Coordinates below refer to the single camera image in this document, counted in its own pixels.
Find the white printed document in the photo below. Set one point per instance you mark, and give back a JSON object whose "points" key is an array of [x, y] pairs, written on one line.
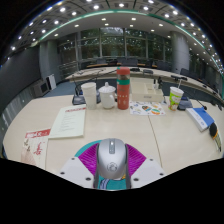
{"points": [[68, 121]]}

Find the green printed paper cup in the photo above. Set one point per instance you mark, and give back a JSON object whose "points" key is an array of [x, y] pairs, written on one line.
{"points": [[175, 98]]}

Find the ceiling lights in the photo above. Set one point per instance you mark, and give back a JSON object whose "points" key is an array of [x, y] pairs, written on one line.
{"points": [[96, 6]]}

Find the black handheld microphone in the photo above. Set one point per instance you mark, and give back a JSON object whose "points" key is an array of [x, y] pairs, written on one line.
{"points": [[215, 133]]}

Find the red drink bottle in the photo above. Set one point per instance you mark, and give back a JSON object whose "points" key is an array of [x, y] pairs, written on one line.
{"points": [[123, 88]]}

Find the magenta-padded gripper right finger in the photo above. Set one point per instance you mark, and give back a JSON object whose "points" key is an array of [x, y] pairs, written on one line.
{"points": [[136, 159]]}

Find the silver grey computer mouse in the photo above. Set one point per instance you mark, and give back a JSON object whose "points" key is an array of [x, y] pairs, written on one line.
{"points": [[111, 160]]}

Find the round teal printed mouse pad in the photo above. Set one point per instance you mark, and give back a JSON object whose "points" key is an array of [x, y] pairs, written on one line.
{"points": [[111, 185]]}

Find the blue and white book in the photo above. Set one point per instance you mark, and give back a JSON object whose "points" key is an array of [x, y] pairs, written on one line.
{"points": [[200, 118]]}

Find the plain white paper cup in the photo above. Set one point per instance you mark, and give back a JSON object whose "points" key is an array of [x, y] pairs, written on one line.
{"points": [[90, 95]]}

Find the red and white pamphlet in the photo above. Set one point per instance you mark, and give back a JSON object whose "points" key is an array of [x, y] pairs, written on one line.
{"points": [[35, 146]]}

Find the colourful sticker sheet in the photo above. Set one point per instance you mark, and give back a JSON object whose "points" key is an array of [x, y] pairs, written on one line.
{"points": [[146, 108]]}

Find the dark office chairs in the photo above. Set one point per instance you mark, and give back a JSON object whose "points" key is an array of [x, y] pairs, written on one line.
{"points": [[128, 61]]}

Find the white lidded mug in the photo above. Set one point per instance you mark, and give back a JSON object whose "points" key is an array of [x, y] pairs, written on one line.
{"points": [[107, 96]]}

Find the black desk microphone base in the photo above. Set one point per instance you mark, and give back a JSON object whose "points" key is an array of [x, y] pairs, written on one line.
{"points": [[77, 100], [186, 104]]}

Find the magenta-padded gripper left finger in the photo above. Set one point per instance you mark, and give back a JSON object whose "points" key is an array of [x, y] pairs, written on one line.
{"points": [[87, 158]]}

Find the long curved conference desk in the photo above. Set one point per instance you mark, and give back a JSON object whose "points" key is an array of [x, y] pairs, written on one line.
{"points": [[106, 71]]}

